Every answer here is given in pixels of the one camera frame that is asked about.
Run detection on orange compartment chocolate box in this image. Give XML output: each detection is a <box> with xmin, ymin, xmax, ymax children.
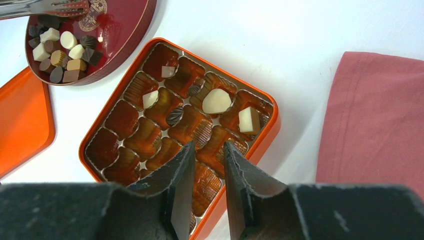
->
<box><xmin>79</xmin><ymin>37</ymin><xmax>281</xmax><ymax>240</ymax></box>

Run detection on dark leaf chocolate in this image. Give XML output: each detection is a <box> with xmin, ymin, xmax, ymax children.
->
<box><xmin>165</xmin><ymin>106</ymin><xmax>184</xmax><ymax>127</ymax></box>

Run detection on round dark red plate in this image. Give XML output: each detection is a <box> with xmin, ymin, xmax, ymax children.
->
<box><xmin>25</xmin><ymin>0</ymin><xmax>158</xmax><ymax>87</ymax></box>

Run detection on pink cloth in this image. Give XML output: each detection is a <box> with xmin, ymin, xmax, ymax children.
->
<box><xmin>315</xmin><ymin>51</ymin><xmax>424</xmax><ymax>197</ymax></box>

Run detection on orange box lid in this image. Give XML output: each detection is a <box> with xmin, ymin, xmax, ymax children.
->
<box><xmin>0</xmin><ymin>67</ymin><xmax>56</xmax><ymax>177</ymax></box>

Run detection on brown oval chocolate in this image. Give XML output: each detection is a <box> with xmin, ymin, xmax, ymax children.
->
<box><xmin>39</xmin><ymin>58</ymin><xmax>56</xmax><ymax>74</ymax></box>

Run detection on white square chocolate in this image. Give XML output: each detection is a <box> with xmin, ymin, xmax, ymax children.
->
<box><xmin>238</xmin><ymin>106</ymin><xmax>261</xmax><ymax>135</ymax></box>
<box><xmin>32</xmin><ymin>43</ymin><xmax>51</xmax><ymax>62</ymax></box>
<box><xmin>39</xmin><ymin>27</ymin><xmax>60</xmax><ymax>44</ymax></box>

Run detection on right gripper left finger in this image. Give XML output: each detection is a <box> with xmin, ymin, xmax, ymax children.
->
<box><xmin>0</xmin><ymin>141</ymin><xmax>195</xmax><ymax>240</ymax></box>

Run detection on metal serving tongs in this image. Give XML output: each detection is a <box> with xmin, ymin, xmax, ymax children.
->
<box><xmin>0</xmin><ymin>0</ymin><xmax>90</xmax><ymax>20</ymax></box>

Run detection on dark ribbed chocolate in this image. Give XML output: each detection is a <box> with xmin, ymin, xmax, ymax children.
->
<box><xmin>187</xmin><ymin>85</ymin><xmax>201</xmax><ymax>97</ymax></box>

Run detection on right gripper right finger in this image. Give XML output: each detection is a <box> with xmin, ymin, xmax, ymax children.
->
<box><xmin>223</xmin><ymin>141</ymin><xmax>424</xmax><ymax>240</ymax></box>

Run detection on white oval chocolate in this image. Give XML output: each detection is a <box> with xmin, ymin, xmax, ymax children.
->
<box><xmin>68</xmin><ymin>44</ymin><xmax>85</xmax><ymax>60</ymax></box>
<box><xmin>59</xmin><ymin>31</ymin><xmax>78</xmax><ymax>50</ymax></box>

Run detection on white rounded chocolate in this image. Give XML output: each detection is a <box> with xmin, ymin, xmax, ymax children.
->
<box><xmin>202</xmin><ymin>88</ymin><xmax>232</xmax><ymax>114</ymax></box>

